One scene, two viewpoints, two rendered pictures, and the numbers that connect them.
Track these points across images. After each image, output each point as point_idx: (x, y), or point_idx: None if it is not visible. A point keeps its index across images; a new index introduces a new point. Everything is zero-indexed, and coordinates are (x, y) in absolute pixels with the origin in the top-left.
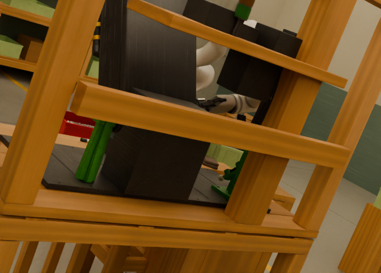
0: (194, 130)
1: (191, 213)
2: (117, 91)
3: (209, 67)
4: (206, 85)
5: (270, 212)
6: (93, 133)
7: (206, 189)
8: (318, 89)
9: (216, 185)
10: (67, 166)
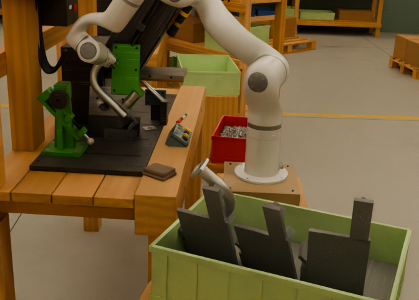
0: None
1: (52, 125)
2: None
3: (252, 63)
4: (243, 92)
5: (30, 173)
6: None
7: (84, 141)
8: (1, 0)
9: (85, 143)
10: None
